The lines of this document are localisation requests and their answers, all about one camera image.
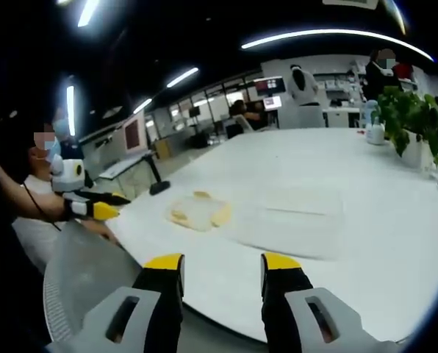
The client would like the green potted plant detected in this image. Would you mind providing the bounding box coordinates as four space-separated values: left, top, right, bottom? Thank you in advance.
376 86 438 170

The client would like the black cable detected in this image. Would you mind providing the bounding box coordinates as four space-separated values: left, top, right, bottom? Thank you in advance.
22 182 62 232

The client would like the white board red panel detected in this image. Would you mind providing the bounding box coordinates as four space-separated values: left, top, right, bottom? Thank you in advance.
122 113 149 154

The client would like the black stand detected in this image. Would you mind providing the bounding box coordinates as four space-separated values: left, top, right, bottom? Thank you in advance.
141 150 172 196

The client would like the cardboard box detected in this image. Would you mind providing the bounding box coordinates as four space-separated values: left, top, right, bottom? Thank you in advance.
154 138 173 160

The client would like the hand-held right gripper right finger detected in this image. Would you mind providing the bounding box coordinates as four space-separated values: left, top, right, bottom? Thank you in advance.
259 252 400 353

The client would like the computer monitor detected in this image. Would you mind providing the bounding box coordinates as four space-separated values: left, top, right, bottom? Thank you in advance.
254 76 284 93
262 96 283 111

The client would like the grey mesh chair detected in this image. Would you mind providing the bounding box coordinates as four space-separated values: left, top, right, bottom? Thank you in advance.
42 220 143 343

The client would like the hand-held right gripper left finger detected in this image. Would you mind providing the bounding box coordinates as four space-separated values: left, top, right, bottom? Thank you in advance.
46 252 186 353

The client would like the white side desk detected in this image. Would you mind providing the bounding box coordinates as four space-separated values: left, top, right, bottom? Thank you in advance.
97 149 157 182

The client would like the white spray bottle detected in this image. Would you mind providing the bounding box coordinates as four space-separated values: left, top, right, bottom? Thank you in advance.
363 99 388 146

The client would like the white plant pot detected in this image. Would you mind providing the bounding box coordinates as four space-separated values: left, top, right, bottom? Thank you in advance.
402 128 436 171

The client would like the long ceiling light strip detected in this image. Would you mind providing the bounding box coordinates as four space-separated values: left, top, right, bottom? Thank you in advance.
240 29 435 63

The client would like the person's dark clothing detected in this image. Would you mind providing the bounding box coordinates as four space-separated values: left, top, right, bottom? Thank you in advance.
0 154 54 353

